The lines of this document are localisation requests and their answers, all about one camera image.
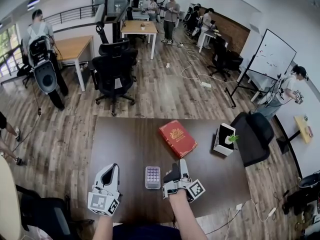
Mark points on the small green potted plant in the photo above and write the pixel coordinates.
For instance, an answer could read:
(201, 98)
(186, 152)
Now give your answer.
(231, 139)

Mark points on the white and black backpack rig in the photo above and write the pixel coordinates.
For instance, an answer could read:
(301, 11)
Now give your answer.
(42, 64)

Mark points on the beige round table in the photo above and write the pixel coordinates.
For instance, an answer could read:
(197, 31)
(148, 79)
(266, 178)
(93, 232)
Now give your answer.
(7, 199)

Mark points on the white power strip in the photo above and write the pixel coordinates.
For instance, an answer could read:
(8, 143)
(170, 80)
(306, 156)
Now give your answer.
(206, 84)
(271, 212)

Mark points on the dark brown table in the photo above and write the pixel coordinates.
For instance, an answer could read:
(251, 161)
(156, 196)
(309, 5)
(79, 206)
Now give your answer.
(130, 144)

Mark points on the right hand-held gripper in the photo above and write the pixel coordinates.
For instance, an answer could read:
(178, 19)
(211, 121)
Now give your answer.
(188, 187)

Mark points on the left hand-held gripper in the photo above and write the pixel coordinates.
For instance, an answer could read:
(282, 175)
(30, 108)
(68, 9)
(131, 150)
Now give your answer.
(102, 201)

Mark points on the white power adapter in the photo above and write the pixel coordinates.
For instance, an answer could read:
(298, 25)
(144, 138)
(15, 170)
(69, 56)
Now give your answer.
(238, 207)

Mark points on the red hardcover book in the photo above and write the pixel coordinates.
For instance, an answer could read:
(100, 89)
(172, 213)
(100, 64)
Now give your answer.
(178, 139)

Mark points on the person's dark shirt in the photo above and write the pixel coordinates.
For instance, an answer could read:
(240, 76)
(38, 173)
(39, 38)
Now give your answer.
(146, 232)

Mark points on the wooden desk with white legs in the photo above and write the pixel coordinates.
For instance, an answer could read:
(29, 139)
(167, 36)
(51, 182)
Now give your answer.
(71, 46)
(138, 26)

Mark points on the person's right forearm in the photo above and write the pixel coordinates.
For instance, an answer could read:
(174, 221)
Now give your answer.
(186, 216)

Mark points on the person's left forearm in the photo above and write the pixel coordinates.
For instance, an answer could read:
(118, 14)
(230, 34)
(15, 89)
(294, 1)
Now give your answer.
(103, 227)

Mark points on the purple-keyed calculator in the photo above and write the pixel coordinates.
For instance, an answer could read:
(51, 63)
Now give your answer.
(152, 178)

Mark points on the white open box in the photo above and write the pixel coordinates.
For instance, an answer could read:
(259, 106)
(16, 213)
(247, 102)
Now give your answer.
(221, 149)

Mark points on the small yellow side table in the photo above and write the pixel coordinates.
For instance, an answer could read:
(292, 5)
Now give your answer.
(303, 129)

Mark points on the black office chair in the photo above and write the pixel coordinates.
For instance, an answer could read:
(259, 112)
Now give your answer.
(115, 71)
(252, 139)
(40, 214)
(223, 57)

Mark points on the black metal railing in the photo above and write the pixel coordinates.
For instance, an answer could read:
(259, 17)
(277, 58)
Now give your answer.
(70, 14)

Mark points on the whiteboard on black stand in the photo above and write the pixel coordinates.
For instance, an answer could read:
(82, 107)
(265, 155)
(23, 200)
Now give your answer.
(272, 51)

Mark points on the black equipment pile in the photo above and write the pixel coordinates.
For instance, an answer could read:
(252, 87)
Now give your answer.
(303, 196)

